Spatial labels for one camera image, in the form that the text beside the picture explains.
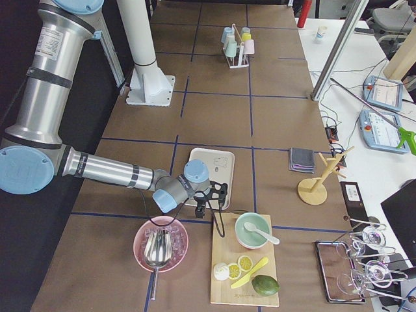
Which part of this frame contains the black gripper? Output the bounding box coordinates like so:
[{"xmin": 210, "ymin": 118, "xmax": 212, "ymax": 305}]
[{"xmin": 194, "ymin": 192, "xmax": 208, "ymax": 218}]

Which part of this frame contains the cream rabbit tray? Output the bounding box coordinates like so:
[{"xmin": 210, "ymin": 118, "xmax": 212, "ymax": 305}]
[{"xmin": 189, "ymin": 148, "xmax": 235, "ymax": 210}]

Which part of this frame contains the green cup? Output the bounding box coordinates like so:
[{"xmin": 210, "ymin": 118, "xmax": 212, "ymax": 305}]
[{"xmin": 224, "ymin": 34, "xmax": 237, "ymax": 59}]

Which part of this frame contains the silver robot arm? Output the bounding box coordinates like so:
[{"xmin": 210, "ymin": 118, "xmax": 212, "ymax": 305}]
[{"xmin": 1, "ymin": 1, "xmax": 214, "ymax": 216}]

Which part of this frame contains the metal mirror tray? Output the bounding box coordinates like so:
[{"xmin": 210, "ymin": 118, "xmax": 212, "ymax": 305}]
[{"xmin": 315, "ymin": 240, "xmax": 366, "ymax": 304}]

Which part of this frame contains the pink cup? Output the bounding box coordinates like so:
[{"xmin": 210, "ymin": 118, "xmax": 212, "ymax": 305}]
[{"xmin": 244, "ymin": 39, "xmax": 255, "ymax": 55}]

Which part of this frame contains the yellow cup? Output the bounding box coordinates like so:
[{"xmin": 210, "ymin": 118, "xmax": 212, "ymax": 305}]
[{"xmin": 241, "ymin": 32, "xmax": 252, "ymax": 42}]

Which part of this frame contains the light blue cup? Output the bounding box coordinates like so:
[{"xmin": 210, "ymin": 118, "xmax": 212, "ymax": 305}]
[{"xmin": 222, "ymin": 27, "xmax": 233, "ymax": 36}]

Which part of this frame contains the paper cup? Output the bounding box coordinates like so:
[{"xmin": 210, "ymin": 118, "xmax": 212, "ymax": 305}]
[{"xmin": 315, "ymin": 25, "xmax": 328, "ymax": 43}]

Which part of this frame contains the pink bowl with ice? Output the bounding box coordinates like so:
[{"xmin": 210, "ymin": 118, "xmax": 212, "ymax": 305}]
[{"xmin": 133, "ymin": 215, "xmax": 189, "ymax": 273}]

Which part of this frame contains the metal scoop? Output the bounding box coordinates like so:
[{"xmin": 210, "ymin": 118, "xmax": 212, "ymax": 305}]
[{"xmin": 144, "ymin": 229, "xmax": 172, "ymax": 300}]

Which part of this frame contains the white spoon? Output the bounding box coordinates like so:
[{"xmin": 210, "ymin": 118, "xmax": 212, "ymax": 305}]
[{"xmin": 244, "ymin": 222, "xmax": 280, "ymax": 245}]

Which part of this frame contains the green bowl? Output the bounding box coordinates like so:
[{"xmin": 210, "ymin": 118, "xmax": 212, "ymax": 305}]
[{"xmin": 235, "ymin": 213, "xmax": 272, "ymax": 249}]

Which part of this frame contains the lemon slice lower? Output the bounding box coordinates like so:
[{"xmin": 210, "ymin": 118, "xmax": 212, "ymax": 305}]
[{"xmin": 227, "ymin": 263, "xmax": 242, "ymax": 280}]

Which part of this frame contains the lemon slice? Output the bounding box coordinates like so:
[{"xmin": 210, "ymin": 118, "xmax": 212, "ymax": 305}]
[
  {"xmin": 227, "ymin": 263, "xmax": 242, "ymax": 280},
  {"xmin": 237, "ymin": 255, "xmax": 254, "ymax": 272}
]

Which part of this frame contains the lemon slice upper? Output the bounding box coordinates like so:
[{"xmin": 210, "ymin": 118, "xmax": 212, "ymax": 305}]
[{"xmin": 237, "ymin": 255, "xmax": 254, "ymax": 272}]

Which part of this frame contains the wooden cutting board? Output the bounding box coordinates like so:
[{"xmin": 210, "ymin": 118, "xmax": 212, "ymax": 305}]
[{"xmin": 209, "ymin": 212, "xmax": 280, "ymax": 307}]

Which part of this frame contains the yellow plastic knife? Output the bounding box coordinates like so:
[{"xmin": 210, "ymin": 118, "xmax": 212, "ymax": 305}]
[{"xmin": 230, "ymin": 257, "xmax": 269, "ymax": 289}]

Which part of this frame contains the green avocado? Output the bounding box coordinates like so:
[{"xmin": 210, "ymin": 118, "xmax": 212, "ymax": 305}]
[{"xmin": 252, "ymin": 275, "xmax": 280, "ymax": 296}]

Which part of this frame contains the wooden mug tree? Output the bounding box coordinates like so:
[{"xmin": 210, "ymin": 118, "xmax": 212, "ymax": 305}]
[{"xmin": 297, "ymin": 146, "xmax": 354, "ymax": 205}]

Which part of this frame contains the grey folded cloth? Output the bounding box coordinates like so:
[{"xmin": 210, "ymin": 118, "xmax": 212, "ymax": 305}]
[{"xmin": 289, "ymin": 148, "xmax": 315, "ymax": 174}]

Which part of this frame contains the black box with label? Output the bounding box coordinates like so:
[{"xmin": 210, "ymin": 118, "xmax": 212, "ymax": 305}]
[{"xmin": 340, "ymin": 181, "xmax": 368, "ymax": 221}]

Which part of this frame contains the small electronics board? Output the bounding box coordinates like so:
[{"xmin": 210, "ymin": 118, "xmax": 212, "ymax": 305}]
[{"xmin": 325, "ymin": 126, "xmax": 339, "ymax": 143}]

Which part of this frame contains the wine glass rack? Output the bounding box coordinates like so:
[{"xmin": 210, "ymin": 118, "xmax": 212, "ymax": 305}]
[{"xmin": 336, "ymin": 216, "xmax": 415, "ymax": 305}]

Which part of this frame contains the near teach pendant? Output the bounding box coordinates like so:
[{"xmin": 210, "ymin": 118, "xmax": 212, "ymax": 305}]
[{"xmin": 359, "ymin": 109, "xmax": 410, "ymax": 154}]

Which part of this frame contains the teach pendant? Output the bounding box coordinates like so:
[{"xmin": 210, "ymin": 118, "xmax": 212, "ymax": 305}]
[
  {"xmin": 359, "ymin": 109, "xmax": 410, "ymax": 154},
  {"xmin": 363, "ymin": 75, "xmax": 403, "ymax": 112}
]

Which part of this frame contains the black laptop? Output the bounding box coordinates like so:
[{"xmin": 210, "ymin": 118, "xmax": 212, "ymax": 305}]
[{"xmin": 381, "ymin": 180, "xmax": 415, "ymax": 262}]

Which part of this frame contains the far teach pendant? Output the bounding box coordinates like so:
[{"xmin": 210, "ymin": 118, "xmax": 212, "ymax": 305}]
[{"xmin": 363, "ymin": 75, "xmax": 403, "ymax": 112}]

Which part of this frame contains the green tipped metal stand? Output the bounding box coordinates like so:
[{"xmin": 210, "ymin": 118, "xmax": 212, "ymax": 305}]
[{"xmin": 330, "ymin": 78, "xmax": 416, "ymax": 155}]

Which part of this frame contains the office chair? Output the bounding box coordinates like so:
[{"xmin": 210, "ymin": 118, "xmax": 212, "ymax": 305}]
[{"xmin": 367, "ymin": 1, "xmax": 415, "ymax": 43}]

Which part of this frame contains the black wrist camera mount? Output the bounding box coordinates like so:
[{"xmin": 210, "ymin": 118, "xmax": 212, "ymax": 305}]
[{"xmin": 208, "ymin": 181, "xmax": 228, "ymax": 210}]

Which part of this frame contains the white pedestal column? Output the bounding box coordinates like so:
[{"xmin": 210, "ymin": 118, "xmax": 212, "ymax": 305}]
[{"xmin": 117, "ymin": 0, "xmax": 176, "ymax": 107}]

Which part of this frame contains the white wire cup rack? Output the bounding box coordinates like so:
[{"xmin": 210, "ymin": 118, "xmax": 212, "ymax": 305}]
[{"xmin": 222, "ymin": 23, "xmax": 250, "ymax": 69}]

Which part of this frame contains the aluminium frame post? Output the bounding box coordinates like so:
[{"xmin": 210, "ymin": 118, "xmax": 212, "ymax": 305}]
[{"xmin": 311, "ymin": 0, "xmax": 369, "ymax": 101}]

